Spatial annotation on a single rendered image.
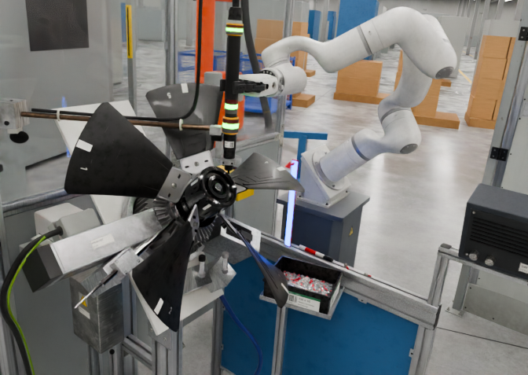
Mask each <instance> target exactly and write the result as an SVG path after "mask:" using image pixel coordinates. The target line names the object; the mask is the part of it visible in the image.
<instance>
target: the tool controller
mask: <svg viewBox="0 0 528 375"><path fill-rule="evenodd" d="M458 256H459V257H460V258H463V259H467V260H470V261H472V262H475V263H479V264H482V265H484V266H487V267H491V268H493V269H496V270H500V271H503V272H505V273H508V274H512V275H515V276H517V277H520V278H524V279H526V280H528V195H527V194H524V193H518V192H515V191H511V190H508V189H502V188H498V187H495V186H489V185H486V184H482V183H479V184H478V185H477V186H476V188H475V190H474V192H473V193H472V195H471V196H470V198H469V199H468V201H467V204H466V209H465V214H464V223H463V228H462V233H461V238H460V247H459V252H458Z"/></svg>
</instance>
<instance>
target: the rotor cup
mask: <svg viewBox="0 0 528 375"><path fill-rule="evenodd" d="M197 179H198V182H196V183H195V184H193V185H192V186H191V183H193V182H194V181H196V180H197ZM216 183H219V184H220V185H221V186H222V189H221V190H216V188H215V184H216ZM236 198H237V188H236V185H235V183H234V181H233V179H232V178H231V176H230V175H229V174H228V173H227V172H226V171H224V170H223V169H221V168H220V167H216V166H210V167H206V168H204V169H203V170H202V171H200V172H199V173H198V174H196V175H195V176H193V177H192V178H191V179H190V180H189V183H188V185H187V186H186V188H185V190H184V192H183V194H182V195H181V198H180V200H179V201H178V202H177V203H172V202H170V207H171V210H172V212H173V213H174V215H175V217H176V218H177V219H178V221H179V222H181V223H182V224H183V225H184V224H185V222H186V220H187V218H188V216H189V213H190V211H191V209H192V207H193V204H194V203H196V205H197V208H198V216H199V223H200V224H199V228H198V230H199V229H203V228H205V227H206V226H209V225H210V224H212V223H213V221H214V220H215V217H216V215H217V214H219V213H221V212H222V211H224V210H226V209H227V208H229V207H231V206H232V205H233V203H234V202H235V200H236ZM209 204H210V205H211V206H210V207H209V208H207V209H206V210H203V208H204V207H206V206H207V205H209Z"/></svg>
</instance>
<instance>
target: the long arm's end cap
mask: <svg viewBox="0 0 528 375"><path fill-rule="evenodd" d="M22 270H23V272H24V274H25V276H26V279H27V281H28V283H29V285H30V287H31V290H32V292H37V291H39V290H41V289H44V288H45V287H47V286H48V285H50V284H51V283H52V282H54V281H55V280H57V279H58V278H59V277H60V276H61V275H63V272H62V270H61V268H60V266H59V264H58V262H57V259H56V257H55V255H54V253H53V250H52V248H51V247H50V244H46V245H43V246H41V247H38V248H36V249H35V250H34V251H33V252H32V253H31V254H30V255H29V256H28V257H27V258H26V262H25V263H24V265H23V266H22Z"/></svg>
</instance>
